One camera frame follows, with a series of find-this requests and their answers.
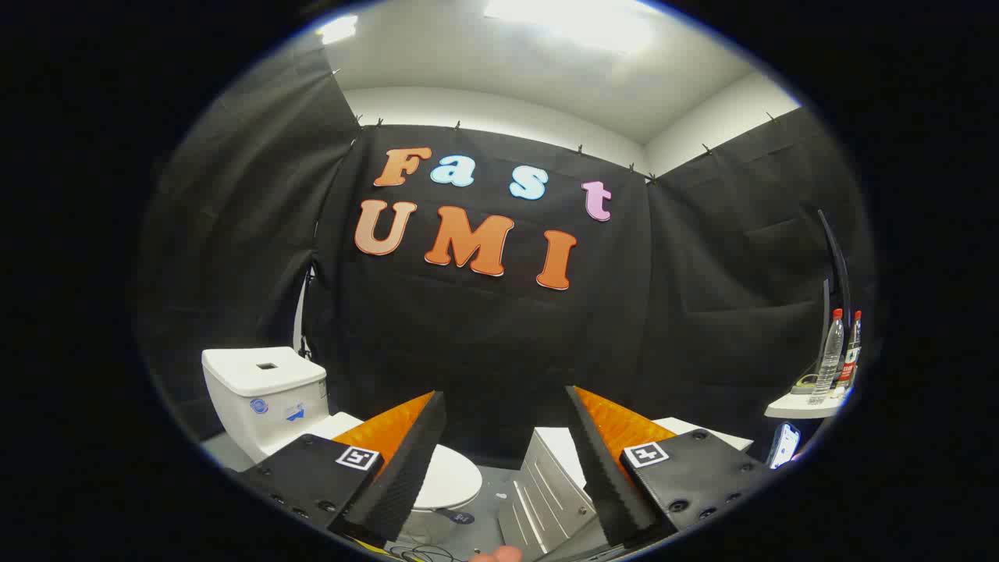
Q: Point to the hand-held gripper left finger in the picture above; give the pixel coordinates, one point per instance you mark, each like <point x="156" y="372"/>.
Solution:
<point x="406" y="468"/>

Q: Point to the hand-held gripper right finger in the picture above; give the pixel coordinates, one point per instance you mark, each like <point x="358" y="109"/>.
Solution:
<point x="605" y="476"/>

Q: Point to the white toilet lid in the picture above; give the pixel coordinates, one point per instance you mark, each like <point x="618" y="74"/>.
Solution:
<point x="453" y="476"/>

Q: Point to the white toilet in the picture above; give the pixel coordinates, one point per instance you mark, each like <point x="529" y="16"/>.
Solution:
<point x="261" y="398"/>

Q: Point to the white cabinet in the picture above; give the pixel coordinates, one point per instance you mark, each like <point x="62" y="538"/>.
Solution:
<point x="546" y="492"/>

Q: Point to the black backdrop cloth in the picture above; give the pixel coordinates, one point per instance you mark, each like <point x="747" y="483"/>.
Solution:
<point x="499" y="343"/>

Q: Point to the smartphone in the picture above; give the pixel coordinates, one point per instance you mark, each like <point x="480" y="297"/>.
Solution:
<point x="784" y="445"/>

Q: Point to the white shelf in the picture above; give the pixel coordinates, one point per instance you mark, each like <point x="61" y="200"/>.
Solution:
<point x="804" y="406"/>

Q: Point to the small grey device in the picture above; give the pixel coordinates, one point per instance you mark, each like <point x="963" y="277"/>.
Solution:
<point x="804" y="384"/>

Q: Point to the clear water bottle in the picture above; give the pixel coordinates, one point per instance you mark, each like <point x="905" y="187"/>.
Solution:
<point x="829" y="359"/>

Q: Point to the red label bottle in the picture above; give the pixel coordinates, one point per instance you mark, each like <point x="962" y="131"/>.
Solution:
<point x="851" y="355"/>

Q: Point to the black curved pole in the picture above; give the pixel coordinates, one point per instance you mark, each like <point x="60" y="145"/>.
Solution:
<point x="837" y="257"/>

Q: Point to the small ceiling light panel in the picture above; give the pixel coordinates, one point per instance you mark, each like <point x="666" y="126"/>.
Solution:
<point x="338" y="29"/>

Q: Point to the large ceiling light panel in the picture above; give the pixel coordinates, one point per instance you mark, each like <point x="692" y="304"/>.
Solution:
<point x="570" y="19"/>

